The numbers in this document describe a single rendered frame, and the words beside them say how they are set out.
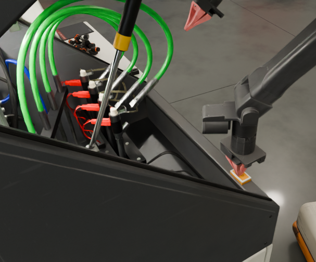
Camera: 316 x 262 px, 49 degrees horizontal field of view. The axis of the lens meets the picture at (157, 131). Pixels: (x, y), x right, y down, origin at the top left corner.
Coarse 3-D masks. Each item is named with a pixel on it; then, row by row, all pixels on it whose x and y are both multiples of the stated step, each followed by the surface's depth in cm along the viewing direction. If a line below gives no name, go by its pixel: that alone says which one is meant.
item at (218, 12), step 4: (204, 0) 92; (208, 0) 93; (212, 0) 93; (216, 0) 93; (220, 0) 94; (212, 4) 93; (216, 4) 94; (212, 8) 94; (216, 8) 94; (216, 12) 95; (220, 12) 95; (220, 16) 96
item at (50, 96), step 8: (64, 16) 85; (104, 16) 90; (48, 32) 85; (40, 48) 86; (136, 48) 99; (40, 56) 87; (136, 56) 100; (40, 64) 89; (128, 72) 102; (120, 80) 102; (48, 88) 93; (112, 88) 102; (48, 96) 94; (56, 104) 96
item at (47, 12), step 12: (60, 0) 67; (72, 0) 68; (120, 0) 72; (48, 12) 67; (156, 12) 78; (36, 24) 67; (24, 36) 68; (168, 36) 83; (24, 48) 68; (168, 48) 85; (24, 60) 70; (168, 60) 86; (24, 96) 74; (24, 108) 75; (24, 120) 77; (36, 132) 80
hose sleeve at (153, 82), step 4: (152, 80) 88; (156, 80) 88; (148, 84) 88; (152, 84) 88; (144, 88) 88; (148, 88) 88; (152, 88) 89; (140, 92) 89; (144, 92) 88; (148, 92) 89; (136, 96) 89; (140, 96) 88; (144, 96) 89; (136, 100) 88; (140, 100) 89
